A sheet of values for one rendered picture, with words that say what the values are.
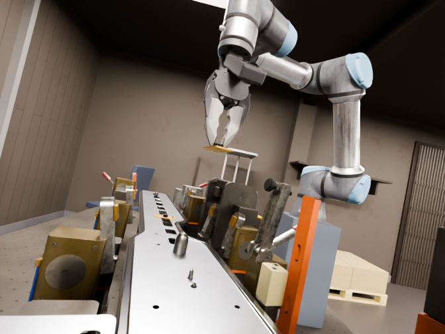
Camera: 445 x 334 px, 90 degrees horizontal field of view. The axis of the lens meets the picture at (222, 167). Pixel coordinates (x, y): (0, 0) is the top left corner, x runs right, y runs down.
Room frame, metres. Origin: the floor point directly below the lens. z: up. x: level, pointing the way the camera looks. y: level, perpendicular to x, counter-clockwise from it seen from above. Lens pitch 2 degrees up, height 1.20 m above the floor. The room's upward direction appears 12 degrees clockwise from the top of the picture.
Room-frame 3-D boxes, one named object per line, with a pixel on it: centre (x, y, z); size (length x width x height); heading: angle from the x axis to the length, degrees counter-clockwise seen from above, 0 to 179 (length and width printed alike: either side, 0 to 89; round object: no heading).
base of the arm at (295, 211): (0.99, -0.41, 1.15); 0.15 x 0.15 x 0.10
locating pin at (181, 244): (0.55, 0.06, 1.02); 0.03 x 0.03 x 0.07
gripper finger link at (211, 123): (0.45, 0.05, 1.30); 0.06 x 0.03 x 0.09; 20
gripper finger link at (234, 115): (0.47, 0.01, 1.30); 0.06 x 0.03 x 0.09; 20
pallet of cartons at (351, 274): (3.26, -1.84, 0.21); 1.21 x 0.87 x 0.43; 93
